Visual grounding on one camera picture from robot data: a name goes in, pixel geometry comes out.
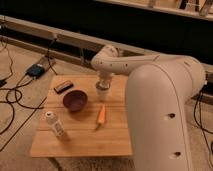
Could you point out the long wooden beam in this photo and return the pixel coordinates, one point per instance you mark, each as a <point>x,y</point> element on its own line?
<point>66,38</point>

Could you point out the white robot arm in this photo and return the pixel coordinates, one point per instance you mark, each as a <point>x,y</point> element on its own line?
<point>156,91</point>

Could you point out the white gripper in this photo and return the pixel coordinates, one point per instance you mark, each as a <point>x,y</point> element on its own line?
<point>104,82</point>

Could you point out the white plastic bottle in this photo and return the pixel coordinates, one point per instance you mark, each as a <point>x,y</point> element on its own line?
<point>54,122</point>

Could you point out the black power adapter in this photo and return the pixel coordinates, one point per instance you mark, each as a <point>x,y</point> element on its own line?
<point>35,71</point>

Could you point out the orange carrot toy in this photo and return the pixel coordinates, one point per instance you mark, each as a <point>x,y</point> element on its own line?
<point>101,117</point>

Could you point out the purple bowl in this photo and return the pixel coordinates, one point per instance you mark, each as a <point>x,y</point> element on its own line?
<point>75,100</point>

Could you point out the white ceramic cup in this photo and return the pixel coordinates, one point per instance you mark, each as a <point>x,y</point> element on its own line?
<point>102,94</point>

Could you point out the wooden table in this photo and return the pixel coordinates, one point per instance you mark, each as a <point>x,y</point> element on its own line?
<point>81,139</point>

